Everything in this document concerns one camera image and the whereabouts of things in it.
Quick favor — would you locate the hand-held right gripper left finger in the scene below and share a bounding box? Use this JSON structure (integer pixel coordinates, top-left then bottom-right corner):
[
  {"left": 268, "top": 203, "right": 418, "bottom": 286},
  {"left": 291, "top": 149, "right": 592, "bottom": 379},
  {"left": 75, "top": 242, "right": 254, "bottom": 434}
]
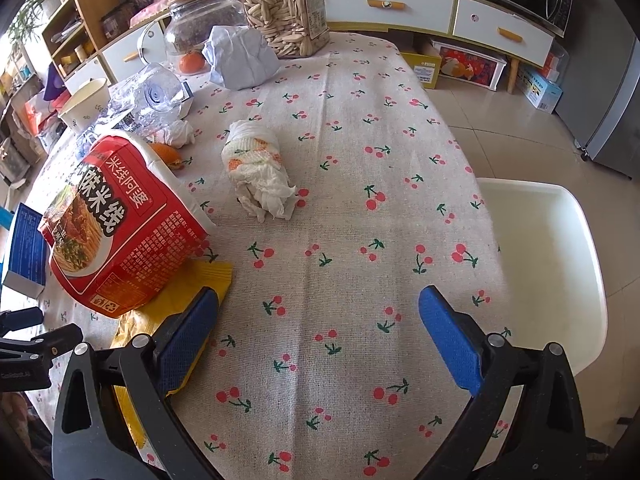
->
[{"left": 51, "top": 286, "right": 221, "bottom": 480}]

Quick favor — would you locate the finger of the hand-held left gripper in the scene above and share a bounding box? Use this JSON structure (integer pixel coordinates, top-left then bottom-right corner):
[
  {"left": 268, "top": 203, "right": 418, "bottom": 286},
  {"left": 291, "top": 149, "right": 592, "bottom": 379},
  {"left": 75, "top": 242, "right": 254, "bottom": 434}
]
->
[
  {"left": 0, "top": 323, "right": 84, "bottom": 361},
  {"left": 0, "top": 307, "right": 44, "bottom": 335}
]

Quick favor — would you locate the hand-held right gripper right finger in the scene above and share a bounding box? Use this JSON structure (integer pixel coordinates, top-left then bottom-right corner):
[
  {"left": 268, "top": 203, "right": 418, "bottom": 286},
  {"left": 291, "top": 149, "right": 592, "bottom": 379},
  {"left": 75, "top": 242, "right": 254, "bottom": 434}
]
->
[{"left": 418, "top": 284, "right": 588, "bottom": 480}]

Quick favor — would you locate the yellow plastic wrapper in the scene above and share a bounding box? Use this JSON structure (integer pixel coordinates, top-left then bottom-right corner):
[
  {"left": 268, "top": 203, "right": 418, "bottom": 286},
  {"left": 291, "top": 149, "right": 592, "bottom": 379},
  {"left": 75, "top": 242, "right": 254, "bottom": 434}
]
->
[{"left": 111, "top": 257, "right": 234, "bottom": 451}]

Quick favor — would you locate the red instant noodle bowl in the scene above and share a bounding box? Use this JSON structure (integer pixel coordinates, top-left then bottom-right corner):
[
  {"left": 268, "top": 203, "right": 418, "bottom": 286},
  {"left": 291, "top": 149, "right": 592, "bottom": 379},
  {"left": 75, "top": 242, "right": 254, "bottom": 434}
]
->
[{"left": 39, "top": 129, "right": 211, "bottom": 320}]

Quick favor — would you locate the printed paper towel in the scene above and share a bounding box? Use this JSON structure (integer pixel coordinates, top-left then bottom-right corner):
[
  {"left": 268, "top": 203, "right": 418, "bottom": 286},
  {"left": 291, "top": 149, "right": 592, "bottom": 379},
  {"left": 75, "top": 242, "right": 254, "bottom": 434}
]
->
[{"left": 221, "top": 119, "right": 298, "bottom": 222}]

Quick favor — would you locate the small white tissue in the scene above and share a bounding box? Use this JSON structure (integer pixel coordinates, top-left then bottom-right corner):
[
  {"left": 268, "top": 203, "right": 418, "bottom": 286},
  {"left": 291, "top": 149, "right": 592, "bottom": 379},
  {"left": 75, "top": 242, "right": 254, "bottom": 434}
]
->
[{"left": 150, "top": 119, "right": 195, "bottom": 148}]

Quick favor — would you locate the crushed clear plastic bottle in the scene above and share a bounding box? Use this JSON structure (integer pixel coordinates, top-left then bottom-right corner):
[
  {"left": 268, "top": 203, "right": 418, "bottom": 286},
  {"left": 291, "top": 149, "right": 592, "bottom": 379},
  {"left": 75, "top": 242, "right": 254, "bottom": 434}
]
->
[{"left": 90, "top": 62, "right": 193, "bottom": 143}]

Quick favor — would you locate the blue cardboard box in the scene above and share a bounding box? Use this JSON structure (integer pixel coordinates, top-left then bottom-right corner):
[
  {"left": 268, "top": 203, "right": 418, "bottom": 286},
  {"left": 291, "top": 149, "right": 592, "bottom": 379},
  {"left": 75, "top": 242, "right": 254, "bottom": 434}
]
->
[{"left": 2, "top": 202, "right": 51, "bottom": 298}]

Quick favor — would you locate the white plastic chair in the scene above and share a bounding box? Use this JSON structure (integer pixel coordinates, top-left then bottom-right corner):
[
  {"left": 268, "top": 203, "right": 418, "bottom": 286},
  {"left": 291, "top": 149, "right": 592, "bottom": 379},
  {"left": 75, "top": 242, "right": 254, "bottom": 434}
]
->
[{"left": 475, "top": 177, "right": 608, "bottom": 441}]

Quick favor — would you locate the cherry print tablecloth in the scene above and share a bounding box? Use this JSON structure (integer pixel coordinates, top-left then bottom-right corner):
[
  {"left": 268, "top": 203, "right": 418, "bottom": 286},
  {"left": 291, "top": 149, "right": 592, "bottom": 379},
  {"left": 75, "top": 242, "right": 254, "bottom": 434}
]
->
[{"left": 25, "top": 30, "right": 511, "bottom": 480}]

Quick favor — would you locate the orange and white bag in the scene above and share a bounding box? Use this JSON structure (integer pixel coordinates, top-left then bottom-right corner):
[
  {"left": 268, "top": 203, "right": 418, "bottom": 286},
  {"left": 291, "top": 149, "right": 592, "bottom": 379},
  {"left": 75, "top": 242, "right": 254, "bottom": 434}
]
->
[{"left": 22, "top": 92, "right": 61, "bottom": 138}]

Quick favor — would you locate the leaf print paper cup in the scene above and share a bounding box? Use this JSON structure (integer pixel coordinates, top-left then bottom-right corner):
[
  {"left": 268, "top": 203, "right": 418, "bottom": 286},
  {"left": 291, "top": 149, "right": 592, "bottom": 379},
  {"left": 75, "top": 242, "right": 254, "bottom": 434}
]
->
[{"left": 57, "top": 77, "right": 111, "bottom": 133}]

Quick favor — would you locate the purple cloth item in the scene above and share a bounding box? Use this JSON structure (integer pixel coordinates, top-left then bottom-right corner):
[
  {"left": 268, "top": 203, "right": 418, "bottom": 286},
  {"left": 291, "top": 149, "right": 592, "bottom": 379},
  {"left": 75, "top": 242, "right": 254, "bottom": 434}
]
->
[{"left": 42, "top": 67, "right": 71, "bottom": 102}]

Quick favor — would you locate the blue and white carton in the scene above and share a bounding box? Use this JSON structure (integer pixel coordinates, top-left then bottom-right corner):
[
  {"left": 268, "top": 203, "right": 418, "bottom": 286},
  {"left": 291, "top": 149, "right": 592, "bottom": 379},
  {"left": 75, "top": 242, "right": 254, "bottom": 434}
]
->
[{"left": 516, "top": 62, "right": 563, "bottom": 113}]

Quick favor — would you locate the yellow cardboard box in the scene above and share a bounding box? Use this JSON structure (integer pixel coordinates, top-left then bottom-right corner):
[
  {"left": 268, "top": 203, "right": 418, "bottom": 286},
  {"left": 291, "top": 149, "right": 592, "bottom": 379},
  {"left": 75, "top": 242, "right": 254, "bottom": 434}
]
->
[{"left": 400, "top": 42, "right": 443, "bottom": 91}]

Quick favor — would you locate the red printed storage bin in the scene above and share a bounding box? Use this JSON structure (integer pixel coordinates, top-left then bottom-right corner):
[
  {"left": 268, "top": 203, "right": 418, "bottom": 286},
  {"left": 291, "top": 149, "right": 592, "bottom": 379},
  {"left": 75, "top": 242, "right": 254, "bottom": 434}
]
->
[{"left": 432, "top": 40, "right": 511, "bottom": 92}]

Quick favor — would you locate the grey refrigerator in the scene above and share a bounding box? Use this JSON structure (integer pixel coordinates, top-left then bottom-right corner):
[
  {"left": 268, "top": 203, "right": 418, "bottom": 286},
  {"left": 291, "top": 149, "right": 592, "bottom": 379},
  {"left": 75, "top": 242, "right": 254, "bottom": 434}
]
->
[{"left": 555, "top": 35, "right": 640, "bottom": 181}]

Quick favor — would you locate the tangerine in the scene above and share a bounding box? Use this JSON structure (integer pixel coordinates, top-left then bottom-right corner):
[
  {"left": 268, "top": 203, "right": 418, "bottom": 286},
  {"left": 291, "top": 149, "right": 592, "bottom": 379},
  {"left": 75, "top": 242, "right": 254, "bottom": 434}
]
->
[{"left": 179, "top": 51, "right": 207, "bottom": 74}]

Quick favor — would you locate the crumpled pale blue paper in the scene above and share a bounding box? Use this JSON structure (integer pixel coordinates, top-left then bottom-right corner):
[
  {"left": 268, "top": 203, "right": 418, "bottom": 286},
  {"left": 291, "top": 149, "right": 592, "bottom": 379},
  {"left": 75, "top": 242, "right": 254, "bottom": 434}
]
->
[{"left": 202, "top": 25, "right": 281, "bottom": 91}]

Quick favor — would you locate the wooden shelf unit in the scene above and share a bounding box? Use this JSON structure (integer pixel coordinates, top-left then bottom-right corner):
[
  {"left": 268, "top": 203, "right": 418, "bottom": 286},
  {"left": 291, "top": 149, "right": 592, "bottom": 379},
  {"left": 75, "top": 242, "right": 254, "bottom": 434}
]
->
[{"left": 40, "top": 0, "right": 171, "bottom": 83}]

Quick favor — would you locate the potted spider plant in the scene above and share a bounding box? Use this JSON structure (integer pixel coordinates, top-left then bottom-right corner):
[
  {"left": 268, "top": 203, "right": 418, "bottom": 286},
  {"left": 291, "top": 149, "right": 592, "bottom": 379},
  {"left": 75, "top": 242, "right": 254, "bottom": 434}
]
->
[{"left": 7, "top": 0, "right": 61, "bottom": 43}]

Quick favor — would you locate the glass pitcher with wooden lid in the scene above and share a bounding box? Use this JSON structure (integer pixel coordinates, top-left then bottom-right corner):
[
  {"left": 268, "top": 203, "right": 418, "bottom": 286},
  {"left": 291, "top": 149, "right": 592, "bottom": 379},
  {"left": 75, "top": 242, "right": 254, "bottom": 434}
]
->
[{"left": 137, "top": 0, "right": 246, "bottom": 73}]

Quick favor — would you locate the pink cloth runner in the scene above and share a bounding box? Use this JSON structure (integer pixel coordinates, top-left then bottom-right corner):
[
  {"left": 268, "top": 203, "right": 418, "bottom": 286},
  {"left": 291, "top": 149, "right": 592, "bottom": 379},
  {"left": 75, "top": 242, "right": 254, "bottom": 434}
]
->
[{"left": 130, "top": 0, "right": 173, "bottom": 28}]

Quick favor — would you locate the white and wood sideboard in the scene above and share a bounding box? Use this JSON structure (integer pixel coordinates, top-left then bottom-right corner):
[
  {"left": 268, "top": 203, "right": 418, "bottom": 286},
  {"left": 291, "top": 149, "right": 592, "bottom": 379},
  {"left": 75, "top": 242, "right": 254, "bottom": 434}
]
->
[{"left": 95, "top": 0, "right": 558, "bottom": 93}]

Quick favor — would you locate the clear plastic jar of seeds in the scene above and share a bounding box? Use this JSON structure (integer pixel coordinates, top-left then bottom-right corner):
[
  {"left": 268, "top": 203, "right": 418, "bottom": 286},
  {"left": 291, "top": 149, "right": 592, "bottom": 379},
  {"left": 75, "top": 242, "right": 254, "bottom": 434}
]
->
[{"left": 235, "top": 0, "right": 331, "bottom": 60}]

